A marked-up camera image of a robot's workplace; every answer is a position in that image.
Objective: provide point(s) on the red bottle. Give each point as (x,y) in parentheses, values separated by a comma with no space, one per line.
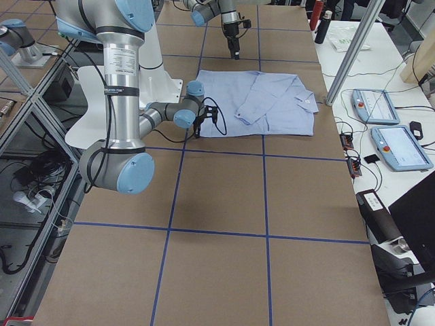
(315,14)

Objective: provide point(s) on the teach pendant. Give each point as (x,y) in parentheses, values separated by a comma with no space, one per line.
(374,107)
(400,149)

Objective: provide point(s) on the black box with label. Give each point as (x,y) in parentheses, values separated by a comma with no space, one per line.
(376,216)

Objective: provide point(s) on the blue striped button shirt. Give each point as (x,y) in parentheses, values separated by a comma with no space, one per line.
(254,102)

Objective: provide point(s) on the black square pad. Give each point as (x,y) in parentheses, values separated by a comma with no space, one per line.
(371,159)

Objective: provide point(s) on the near teach pendant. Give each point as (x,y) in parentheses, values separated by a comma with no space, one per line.
(400,149)

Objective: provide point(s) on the white plastic chair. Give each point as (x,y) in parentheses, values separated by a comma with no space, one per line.
(91,127)

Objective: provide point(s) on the aluminium frame post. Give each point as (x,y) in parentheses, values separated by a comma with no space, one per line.
(364,27)

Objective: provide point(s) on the white plastic bag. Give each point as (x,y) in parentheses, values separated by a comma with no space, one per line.
(341,37)

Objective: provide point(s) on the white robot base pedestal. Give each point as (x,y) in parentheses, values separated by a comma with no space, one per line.
(155,84)

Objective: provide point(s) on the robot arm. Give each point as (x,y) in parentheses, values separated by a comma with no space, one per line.
(120,162)
(201,12)

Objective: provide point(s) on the small black device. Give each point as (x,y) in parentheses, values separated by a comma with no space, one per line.
(416,129)

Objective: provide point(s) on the black bottle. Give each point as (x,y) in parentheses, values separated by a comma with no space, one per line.
(322,29)

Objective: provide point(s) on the black monitor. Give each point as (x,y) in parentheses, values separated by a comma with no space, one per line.
(413,214)

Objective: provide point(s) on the far teach pendant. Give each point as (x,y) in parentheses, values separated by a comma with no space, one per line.
(374,107)

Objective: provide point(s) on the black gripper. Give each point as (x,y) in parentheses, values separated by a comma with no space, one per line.
(232,31)
(197,128)

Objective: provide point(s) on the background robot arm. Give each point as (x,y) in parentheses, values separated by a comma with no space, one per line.
(18,43)

